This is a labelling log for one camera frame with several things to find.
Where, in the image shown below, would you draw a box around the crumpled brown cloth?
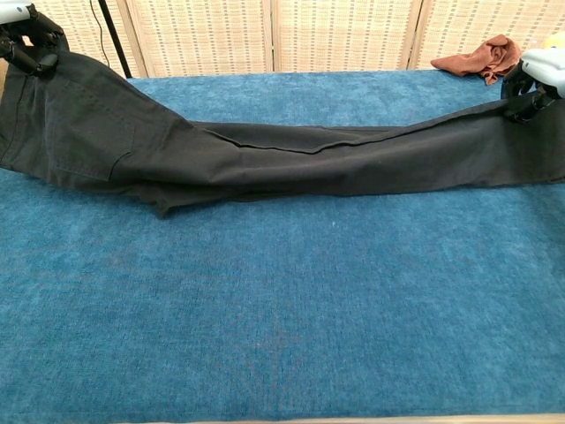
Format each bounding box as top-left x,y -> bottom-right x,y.
430,35 -> 524,87

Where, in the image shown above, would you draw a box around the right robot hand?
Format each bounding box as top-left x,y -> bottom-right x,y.
501,46 -> 565,123

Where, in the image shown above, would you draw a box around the black tripod stand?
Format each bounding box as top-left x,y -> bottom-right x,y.
97,0 -> 133,80

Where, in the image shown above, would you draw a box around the thin black hanging cable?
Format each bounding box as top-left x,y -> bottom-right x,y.
89,0 -> 112,67

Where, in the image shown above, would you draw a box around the bamboo folding screen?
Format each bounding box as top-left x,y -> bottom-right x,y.
0,0 -> 565,81

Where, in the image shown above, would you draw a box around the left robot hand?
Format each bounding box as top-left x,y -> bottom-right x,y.
0,2 -> 70,76

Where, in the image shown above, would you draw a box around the blue table mat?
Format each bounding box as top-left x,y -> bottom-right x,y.
0,65 -> 565,420

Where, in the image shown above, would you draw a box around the black trousers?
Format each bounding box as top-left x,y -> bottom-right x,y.
0,48 -> 565,220

